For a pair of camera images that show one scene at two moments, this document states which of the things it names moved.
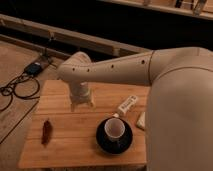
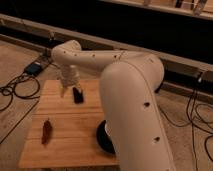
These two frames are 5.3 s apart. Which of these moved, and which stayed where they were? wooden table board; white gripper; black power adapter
Moved: white gripper
Stayed: black power adapter; wooden table board
